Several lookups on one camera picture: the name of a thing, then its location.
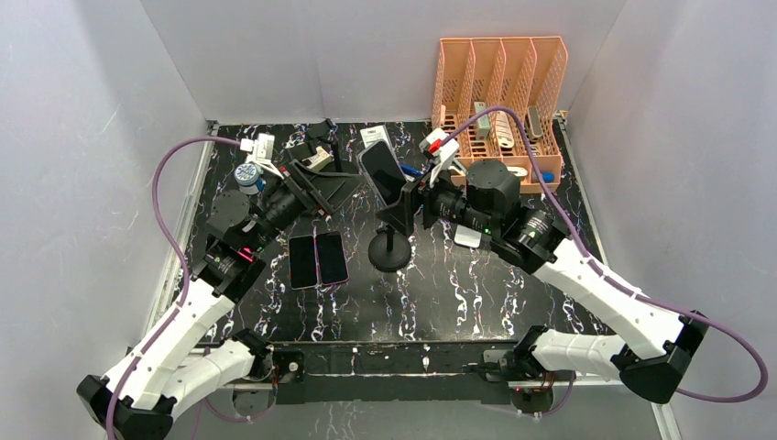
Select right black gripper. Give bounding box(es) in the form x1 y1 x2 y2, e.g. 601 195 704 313
376 159 497 238

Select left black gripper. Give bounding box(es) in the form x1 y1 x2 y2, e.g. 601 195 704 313
247 159 366 252

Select black phone stand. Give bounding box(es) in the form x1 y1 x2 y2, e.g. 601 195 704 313
285 142 318 167
367 225 412 273
305 118 359 175

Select clear-case phone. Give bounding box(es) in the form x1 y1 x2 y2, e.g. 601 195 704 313
357 140 407 206

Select purple-edged phone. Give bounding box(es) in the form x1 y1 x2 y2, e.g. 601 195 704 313
315 231 349 285

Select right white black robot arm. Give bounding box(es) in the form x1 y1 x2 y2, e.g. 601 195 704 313
366 160 708 403

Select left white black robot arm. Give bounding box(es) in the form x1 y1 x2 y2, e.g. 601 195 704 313
77 159 362 439

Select cream box with red label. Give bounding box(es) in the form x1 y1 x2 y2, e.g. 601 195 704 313
301 147 334 171

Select blue black stapler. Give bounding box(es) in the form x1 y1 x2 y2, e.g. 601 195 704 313
399 163 424 182

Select blue white jar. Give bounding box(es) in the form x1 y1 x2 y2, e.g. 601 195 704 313
234 162 265 195

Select grey stapler in organizer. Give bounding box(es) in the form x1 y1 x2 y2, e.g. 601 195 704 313
473 101 491 141

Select white ribbed item in organizer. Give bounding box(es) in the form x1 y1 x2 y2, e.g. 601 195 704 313
493 111 515 151

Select orange file organizer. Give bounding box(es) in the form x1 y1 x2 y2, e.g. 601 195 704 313
431 36 568 193

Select grey item in organizer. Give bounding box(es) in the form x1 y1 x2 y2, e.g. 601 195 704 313
525 105 543 143

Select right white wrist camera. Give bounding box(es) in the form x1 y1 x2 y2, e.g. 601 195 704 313
419 127 467 188

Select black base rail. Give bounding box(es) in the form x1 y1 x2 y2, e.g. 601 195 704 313
230 339 614 420

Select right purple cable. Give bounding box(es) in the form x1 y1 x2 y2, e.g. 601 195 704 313
436 105 771 404

